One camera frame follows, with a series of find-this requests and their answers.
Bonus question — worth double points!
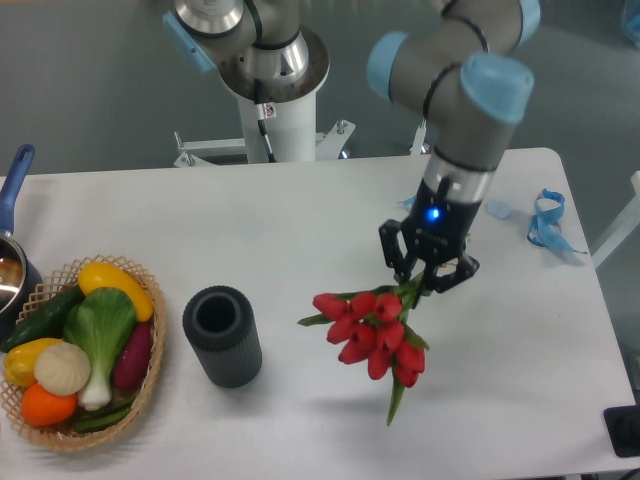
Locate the yellow bell pepper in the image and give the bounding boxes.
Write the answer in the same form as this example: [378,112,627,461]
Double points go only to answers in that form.
[3,338,63,388]

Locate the black device at edge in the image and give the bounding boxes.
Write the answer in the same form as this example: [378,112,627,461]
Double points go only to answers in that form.
[603,405,639,458]

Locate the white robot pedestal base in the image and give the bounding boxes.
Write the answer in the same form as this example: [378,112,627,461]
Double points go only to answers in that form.
[172,27,431,169]

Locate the dark green cucumber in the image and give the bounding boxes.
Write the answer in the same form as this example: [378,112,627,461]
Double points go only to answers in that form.
[1,285,85,353]

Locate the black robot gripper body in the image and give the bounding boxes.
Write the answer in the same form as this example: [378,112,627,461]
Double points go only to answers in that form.
[407,181,480,265]

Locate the blue handled saucepan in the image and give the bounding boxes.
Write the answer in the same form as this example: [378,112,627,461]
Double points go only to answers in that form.
[1,144,42,341]

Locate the purple sweet potato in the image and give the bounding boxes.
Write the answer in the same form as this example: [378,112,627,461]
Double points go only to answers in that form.
[112,322,153,390]

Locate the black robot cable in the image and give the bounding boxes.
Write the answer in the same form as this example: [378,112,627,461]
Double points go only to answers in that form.
[252,79,278,164]

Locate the woven wicker basket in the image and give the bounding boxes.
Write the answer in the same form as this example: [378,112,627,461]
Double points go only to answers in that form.
[1,255,167,452]

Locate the blue ribbon strip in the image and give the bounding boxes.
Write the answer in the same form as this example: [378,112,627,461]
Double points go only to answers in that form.
[399,196,416,211]

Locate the cream garlic bulb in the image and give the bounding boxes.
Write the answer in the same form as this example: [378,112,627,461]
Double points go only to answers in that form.
[34,342,91,396]

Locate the yellow squash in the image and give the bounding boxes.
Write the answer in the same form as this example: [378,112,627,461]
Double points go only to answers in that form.
[78,261,154,322]

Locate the white frame at right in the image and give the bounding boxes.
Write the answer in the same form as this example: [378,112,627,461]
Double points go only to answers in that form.
[591,171,639,269]

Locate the green bean pods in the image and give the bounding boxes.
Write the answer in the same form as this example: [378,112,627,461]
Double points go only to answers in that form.
[71,396,134,434]

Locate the dark grey ribbed vase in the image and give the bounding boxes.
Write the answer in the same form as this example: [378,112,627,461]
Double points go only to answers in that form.
[182,285,263,388]

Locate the red tulip bouquet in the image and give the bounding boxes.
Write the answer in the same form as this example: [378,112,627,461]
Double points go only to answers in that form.
[297,276,429,425]

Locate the tangled blue ribbon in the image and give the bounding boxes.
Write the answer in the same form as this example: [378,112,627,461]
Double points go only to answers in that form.
[526,189,587,255]

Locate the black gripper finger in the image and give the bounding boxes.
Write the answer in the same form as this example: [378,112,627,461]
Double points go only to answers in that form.
[379,217,424,283]
[423,253,480,295]

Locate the green bok choy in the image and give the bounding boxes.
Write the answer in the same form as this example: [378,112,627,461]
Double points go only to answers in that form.
[63,288,136,411]

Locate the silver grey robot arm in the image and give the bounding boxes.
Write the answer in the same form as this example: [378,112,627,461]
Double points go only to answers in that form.
[163,1,540,296]

